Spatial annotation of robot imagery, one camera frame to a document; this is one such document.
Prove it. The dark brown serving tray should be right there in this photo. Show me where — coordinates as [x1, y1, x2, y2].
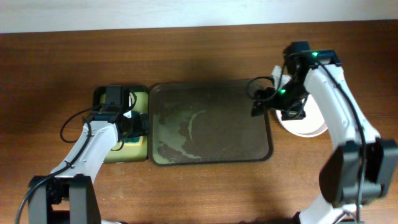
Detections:
[148, 80, 274, 167]

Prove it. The black sponge tray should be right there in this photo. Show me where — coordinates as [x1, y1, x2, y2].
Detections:
[92, 85, 150, 164]

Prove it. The pink plate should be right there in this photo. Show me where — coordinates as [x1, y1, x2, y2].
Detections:
[275, 95, 328, 138]

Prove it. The green yellow scrub sponge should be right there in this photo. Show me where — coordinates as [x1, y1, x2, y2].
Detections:
[119, 136, 144, 147]

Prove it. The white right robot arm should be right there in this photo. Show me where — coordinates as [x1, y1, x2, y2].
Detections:
[248, 41, 397, 224]

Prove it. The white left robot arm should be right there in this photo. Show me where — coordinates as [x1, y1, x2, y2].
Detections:
[20, 85, 150, 223]

